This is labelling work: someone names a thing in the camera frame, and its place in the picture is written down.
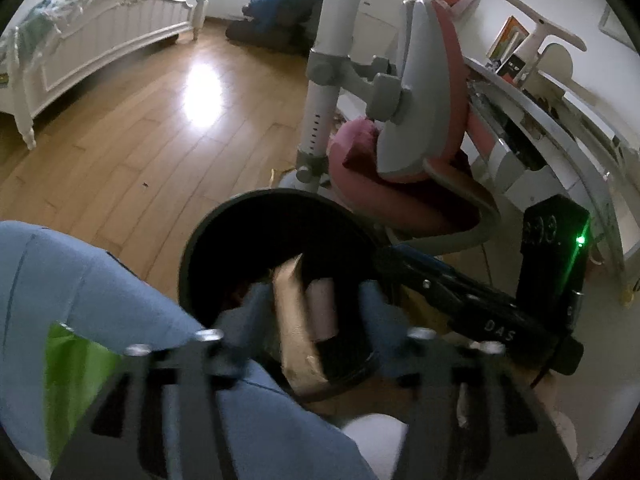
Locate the green plastic wrapper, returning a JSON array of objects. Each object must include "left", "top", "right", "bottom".
[{"left": 43, "top": 323, "right": 122, "bottom": 467}]

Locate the tan paper package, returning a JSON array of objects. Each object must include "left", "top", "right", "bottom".
[{"left": 272, "top": 255, "right": 329, "bottom": 396}]

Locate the black trash bin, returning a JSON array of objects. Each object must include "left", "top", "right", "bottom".
[{"left": 178, "top": 188, "right": 388, "bottom": 403}]

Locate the right hand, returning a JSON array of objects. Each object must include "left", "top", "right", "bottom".
[{"left": 529, "top": 370, "right": 558, "bottom": 426}]

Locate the white fluffy plush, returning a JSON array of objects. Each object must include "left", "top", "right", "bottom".
[{"left": 342, "top": 413, "right": 407, "bottom": 480}]

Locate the white study desk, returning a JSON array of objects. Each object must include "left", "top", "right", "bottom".
[{"left": 468, "top": 0, "right": 639, "bottom": 306}]

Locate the pink grey desk chair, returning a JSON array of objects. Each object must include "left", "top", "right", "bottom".
[{"left": 328, "top": 0, "right": 500, "bottom": 255}]

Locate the white cabinet dresser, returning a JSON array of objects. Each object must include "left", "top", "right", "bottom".
[{"left": 350, "top": 0, "right": 405, "bottom": 64}]

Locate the white wooden bed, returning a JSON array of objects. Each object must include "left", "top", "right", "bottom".
[{"left": 1, "top": 0, "right": 208, "bottom": 151}]

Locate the pile of clothes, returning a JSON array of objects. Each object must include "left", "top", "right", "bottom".
[{"left": 226, "top": 0, "right": 323, "bottom": 58}]

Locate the white desk leg post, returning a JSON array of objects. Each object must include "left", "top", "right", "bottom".
[{"left": 279, "top": 0, "right": 360, "bottom": 193}]

